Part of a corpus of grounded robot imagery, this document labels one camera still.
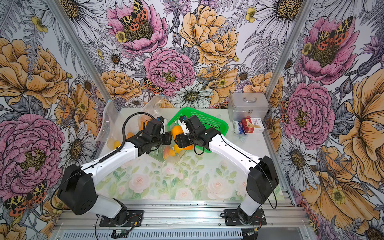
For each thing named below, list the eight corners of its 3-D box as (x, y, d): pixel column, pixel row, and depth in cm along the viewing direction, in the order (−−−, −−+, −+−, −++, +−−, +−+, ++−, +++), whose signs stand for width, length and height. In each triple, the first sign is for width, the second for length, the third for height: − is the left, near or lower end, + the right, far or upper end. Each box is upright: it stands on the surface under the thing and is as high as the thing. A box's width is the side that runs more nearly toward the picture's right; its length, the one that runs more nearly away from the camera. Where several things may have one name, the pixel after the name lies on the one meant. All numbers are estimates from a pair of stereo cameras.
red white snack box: (244, 133, 109) (245, 130, 107) (241, 119, 118) (242, 116, 115) (264, 133, 110) (265, 130, 107) (259, 119, 118) (260, 116, 115)
